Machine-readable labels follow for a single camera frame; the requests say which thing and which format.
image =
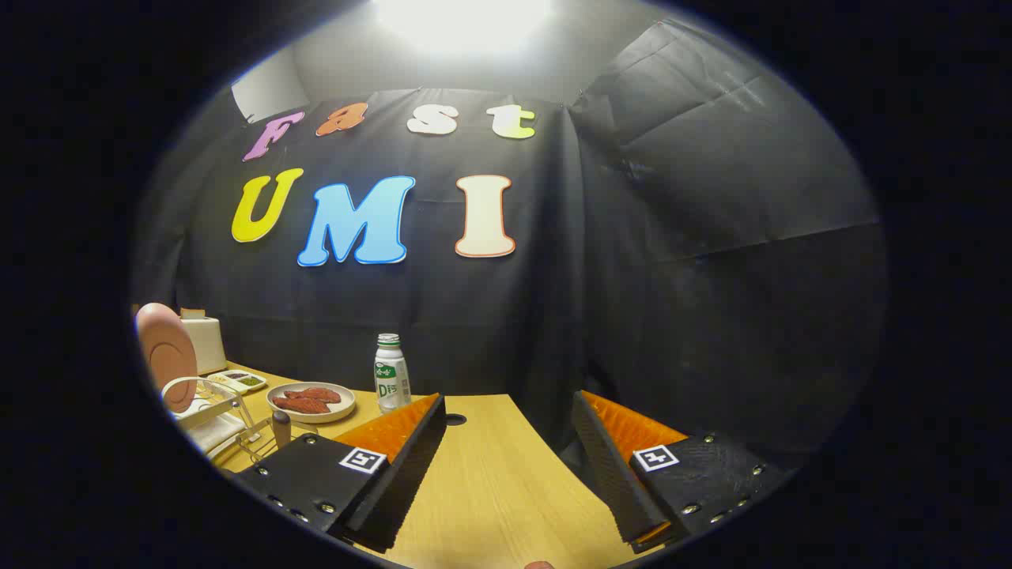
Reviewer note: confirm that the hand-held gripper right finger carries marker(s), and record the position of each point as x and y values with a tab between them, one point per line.
613	474

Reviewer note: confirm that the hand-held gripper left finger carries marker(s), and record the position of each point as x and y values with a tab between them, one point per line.
403	474

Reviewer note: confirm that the pink plate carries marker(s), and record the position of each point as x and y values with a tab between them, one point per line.
166	356

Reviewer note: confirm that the beige plate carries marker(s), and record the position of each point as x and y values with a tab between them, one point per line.
316	417

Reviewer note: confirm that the white divided bean dish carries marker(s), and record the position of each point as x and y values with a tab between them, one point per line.
249	381

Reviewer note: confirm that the white drink bottle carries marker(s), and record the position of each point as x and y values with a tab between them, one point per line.
391	379

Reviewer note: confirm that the red meat piece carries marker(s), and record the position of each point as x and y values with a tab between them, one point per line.
316	393
300	405

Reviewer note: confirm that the white toaster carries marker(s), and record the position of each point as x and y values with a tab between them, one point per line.
207	344

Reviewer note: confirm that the bright ceiling light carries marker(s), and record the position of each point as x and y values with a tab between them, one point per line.
462	20

